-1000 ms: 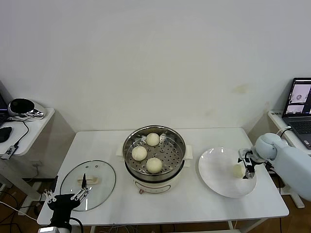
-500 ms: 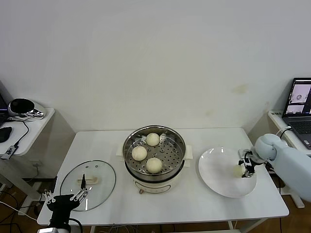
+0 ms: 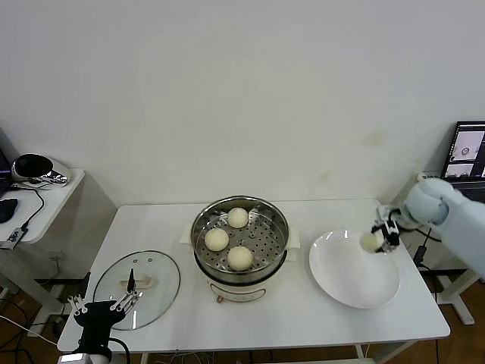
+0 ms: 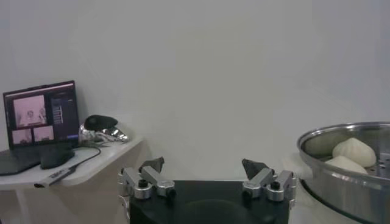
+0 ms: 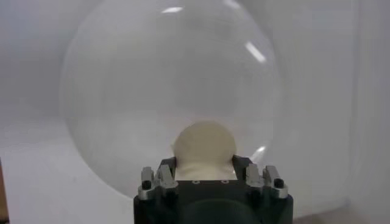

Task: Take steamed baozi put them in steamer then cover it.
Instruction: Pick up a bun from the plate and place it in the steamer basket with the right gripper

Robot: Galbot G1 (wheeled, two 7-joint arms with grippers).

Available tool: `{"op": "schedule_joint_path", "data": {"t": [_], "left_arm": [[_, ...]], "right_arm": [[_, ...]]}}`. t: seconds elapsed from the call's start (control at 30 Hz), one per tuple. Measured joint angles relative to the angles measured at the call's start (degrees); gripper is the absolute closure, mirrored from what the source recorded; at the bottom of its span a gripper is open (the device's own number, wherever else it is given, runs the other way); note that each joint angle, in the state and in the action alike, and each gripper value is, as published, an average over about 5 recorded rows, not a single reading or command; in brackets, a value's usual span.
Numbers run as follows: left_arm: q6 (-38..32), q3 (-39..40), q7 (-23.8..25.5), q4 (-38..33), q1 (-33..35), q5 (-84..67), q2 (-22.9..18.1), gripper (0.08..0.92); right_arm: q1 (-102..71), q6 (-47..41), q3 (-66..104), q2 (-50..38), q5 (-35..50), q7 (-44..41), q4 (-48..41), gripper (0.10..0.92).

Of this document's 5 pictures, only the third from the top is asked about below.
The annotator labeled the white side table with headset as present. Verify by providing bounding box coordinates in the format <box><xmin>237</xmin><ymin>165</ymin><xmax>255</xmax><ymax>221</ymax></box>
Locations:
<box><xmin>0</xmin><ymin>168</ymin><xmax>118</xmax><ymax>318</ymax></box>

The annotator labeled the chrome and black headset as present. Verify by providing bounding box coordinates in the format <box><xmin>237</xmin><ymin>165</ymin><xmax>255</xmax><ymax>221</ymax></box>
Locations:
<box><xmin>11</xmin><ymin>153</ymin><xmax>72</xmax><ymax>187</ymax></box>

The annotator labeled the white electric cooker base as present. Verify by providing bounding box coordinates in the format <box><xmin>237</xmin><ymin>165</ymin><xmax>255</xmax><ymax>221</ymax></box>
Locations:
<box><xmin>180</xmin><ymin>223</ymin><xmax>302</xmax><ymax>304</ymax></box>

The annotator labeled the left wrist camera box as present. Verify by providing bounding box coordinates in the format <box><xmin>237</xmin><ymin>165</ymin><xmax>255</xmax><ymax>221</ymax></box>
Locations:
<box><xmin>58</xmin><ymin>352</ymin><xmax>88</xmax><ymax>364</ymax></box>

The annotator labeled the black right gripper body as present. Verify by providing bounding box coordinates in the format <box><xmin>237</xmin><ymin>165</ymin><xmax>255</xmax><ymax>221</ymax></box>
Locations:
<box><xmin>380</xmin><ymin>219</ymin><xmax>402</xmax><ymax>247</ymax></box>

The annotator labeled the dark laptop with blue screen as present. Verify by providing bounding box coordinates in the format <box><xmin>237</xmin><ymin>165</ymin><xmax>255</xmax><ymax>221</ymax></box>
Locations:
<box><xmin>0</xmin><ymin>127</ymin><xmax>15</xmax><ymax>198</ymax></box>

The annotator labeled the open grey laptop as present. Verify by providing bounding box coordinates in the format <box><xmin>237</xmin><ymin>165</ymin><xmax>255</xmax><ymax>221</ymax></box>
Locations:
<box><xmin>441</xmin><ymin>121</ymin><xmax>485</xmax><ymax>202</ymax></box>

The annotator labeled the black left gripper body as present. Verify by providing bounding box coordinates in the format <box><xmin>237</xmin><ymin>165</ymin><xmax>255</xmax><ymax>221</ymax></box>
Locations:
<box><xmin>73</xmin><ymin>300</ymin><xmax>128</xmax><ymax>352</ymax></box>

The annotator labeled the black computer mouse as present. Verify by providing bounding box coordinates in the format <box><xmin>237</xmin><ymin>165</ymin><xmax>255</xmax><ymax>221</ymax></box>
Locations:
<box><xmin>0</xmin><ymin>197</ymin><xmax>20</xmax><ymax>224</ymax></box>

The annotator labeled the white steamed baozi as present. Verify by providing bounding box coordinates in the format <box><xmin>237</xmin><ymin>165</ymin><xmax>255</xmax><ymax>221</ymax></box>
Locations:
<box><xmin>226</xmin><ymin>246</ymin><xmax>254</xmax><ymax>272</ymax></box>
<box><xmin>359</xmin><ymin>233</ymin><xmax>383</xmax><ymax>253</ymax></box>
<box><xmin>227</xmin><ymin>206</ymin><xmax>250</xmax><ymax>229</ymax></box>
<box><xmin>204</xmin><ymin>227</ymin><xmax>230</xmax><ymax>252</ymax></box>

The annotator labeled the perforated steel steamer basket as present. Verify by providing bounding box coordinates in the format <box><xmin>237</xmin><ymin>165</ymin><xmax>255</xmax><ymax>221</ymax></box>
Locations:
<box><xmin>190</xmin><ymin>195</ymin><xmax>290</xmax><ymax>274</ymax></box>

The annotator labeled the black cable with adapter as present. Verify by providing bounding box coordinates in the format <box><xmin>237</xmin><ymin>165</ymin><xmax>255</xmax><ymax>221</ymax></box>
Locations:
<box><xmin>414</xmin><ymin>226</ymin><xmax>433</xmax><ymax>271</ymax></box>

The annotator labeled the glass lid with cream handle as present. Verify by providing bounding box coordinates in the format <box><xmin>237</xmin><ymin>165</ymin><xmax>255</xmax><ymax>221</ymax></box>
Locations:
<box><xmin>93</xmin><ymin>249</ymin><xmax>182</xmax><ymax>331</ymax></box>

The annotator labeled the white round plate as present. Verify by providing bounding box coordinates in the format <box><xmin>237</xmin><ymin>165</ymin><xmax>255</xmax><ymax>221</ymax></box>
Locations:
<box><xmin>308</xmin><ymin>229</ymin><xmax>401</xmax><ymax>309</ymax></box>

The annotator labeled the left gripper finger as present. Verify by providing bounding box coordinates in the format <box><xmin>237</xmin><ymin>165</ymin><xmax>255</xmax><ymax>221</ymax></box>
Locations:
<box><xmin>113</xmin><ymin>268</ymin><xmax>144</xmax><ymax>314</ymax></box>
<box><xmin>67</xmin><ymin>294</ymin><xmax>88</xmax><ymax>316</ymax></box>

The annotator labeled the small grey usb hub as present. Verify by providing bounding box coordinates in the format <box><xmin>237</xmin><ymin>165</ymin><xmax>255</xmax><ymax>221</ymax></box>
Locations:
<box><xmin>1</xmin><ymin>224</ymin><xmax>30</xmax><ymax>249</ymax></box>

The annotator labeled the white side table with laptop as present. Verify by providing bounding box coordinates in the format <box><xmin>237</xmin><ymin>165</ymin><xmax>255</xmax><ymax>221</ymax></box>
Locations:
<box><xmin>386</xmin><ymin>172</ymin><xmax>485</xmax><ymax>327</ymax></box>

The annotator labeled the black thin cable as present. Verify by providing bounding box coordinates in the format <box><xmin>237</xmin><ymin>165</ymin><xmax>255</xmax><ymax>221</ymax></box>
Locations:
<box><xmin>11</xmin><ymin>181</ymin><xmax>45</xmax><ymax>230</ymax></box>

